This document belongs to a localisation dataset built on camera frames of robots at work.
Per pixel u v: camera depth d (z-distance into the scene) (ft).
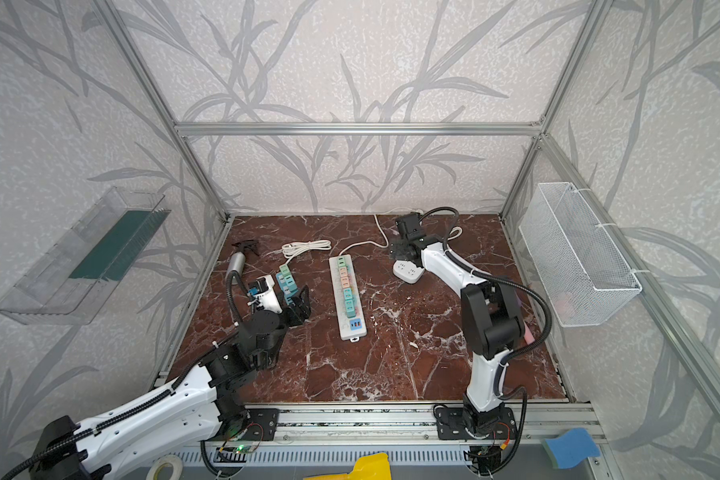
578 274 2.04
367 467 2.23
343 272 3.14
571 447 2.27
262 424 2.41
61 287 2.06
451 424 2.39
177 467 2.23
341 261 3.24
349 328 2.91
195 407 1.68
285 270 3.15
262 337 1.81
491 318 1.64
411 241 2.41
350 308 2.84
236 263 3.36
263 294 2.11
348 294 2.93
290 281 3.06
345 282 3.06
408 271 3.34
